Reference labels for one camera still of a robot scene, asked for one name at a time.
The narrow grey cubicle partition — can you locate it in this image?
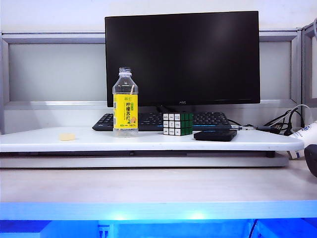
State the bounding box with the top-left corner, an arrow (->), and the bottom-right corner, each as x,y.
302,19 -> 317,124

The black computer monitor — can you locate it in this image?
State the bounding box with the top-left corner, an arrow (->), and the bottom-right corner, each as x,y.
105,10 -> 261,115

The black computer keyboard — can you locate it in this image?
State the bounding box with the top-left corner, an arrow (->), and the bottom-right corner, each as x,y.
92,112 -> 232,131

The white black device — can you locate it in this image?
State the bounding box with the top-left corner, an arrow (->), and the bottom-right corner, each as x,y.
288,120 -> 317,159

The black smartphone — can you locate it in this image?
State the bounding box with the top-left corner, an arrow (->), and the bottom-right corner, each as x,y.
193,130 -> 238,142

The silver cable connector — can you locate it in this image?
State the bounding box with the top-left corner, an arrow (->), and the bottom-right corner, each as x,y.
231,125 -> 273,132

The black cable bundle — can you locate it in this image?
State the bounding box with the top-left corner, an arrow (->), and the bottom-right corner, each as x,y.
262,109 -> 305,136

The wide grey cubicle partition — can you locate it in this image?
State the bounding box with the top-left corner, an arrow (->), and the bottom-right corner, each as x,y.
0,29 -> 303,134

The white cable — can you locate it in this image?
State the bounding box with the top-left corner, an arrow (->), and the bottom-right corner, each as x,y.
292,104 -> 312,115

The rubik's cube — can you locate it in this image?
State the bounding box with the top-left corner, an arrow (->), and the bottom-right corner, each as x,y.
162,112 -> 194,136

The white desk riser platform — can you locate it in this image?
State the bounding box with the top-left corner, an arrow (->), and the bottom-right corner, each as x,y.
0,126 -> 305,168

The clear bottle yellow label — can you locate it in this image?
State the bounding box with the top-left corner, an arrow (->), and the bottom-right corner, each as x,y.
112,66 -> 140,138

